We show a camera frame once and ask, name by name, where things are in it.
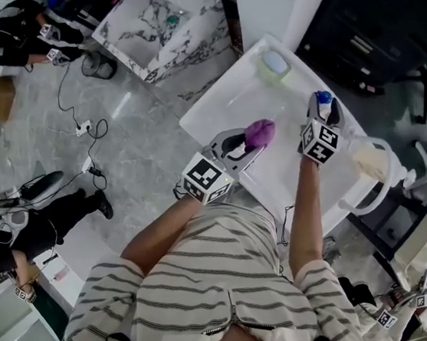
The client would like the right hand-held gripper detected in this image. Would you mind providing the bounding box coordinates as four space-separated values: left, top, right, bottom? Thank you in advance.
289 89 351 168

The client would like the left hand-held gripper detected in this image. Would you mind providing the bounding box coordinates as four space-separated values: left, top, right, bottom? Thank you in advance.
166 123 272 209

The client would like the white pump bottle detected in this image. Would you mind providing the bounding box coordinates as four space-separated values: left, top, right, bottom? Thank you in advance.
310 88 338 123

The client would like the purple cloth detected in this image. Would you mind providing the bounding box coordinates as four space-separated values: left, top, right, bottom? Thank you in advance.
241 116 279 152

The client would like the person's left forearm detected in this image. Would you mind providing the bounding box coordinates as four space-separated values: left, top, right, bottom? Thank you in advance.
113 196 212 281

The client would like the person's right forearm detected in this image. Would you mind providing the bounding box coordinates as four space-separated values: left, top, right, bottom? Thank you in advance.
274 154 334 280

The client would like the pale oval soap bar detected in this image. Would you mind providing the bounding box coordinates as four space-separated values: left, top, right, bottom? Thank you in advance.
261 49 290 76

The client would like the green soap dish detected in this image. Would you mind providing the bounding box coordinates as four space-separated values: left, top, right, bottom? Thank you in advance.
254 47 296 89

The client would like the white ceramic sink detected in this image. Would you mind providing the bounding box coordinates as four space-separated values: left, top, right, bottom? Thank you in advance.
168 18 413 254

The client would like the translucent jug orange label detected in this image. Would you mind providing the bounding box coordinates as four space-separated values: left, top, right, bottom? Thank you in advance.
347 132 393 185

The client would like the black plastic cabinet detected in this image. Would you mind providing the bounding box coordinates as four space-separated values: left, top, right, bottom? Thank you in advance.
287 0 427 97

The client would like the cream striped shirt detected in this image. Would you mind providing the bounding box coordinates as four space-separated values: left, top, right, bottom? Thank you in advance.
49 186 365 341

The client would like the white power strip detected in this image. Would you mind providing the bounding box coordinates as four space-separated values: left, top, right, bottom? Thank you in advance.
73 118 95 137

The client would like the black mesh wastebasket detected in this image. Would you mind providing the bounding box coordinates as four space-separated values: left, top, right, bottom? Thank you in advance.
78 48 120 84

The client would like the beige plastic bin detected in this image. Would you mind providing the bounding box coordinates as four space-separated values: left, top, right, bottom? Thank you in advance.
388 212 427 293

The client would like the white flat box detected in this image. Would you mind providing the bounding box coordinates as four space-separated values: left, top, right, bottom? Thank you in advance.
34 249 89 317

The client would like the black table frame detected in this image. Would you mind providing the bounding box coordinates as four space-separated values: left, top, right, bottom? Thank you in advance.
342 193 427 280

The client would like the black power cable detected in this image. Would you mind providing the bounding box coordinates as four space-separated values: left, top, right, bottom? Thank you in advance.
51 54 117 195

